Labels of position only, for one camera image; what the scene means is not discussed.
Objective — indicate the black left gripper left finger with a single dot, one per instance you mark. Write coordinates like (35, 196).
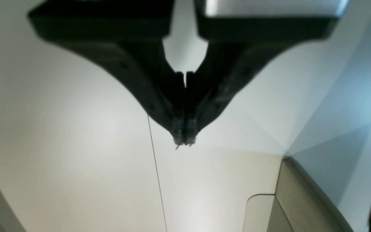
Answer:
(125, 38)

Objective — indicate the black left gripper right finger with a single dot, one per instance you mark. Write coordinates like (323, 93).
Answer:
(243, 36)

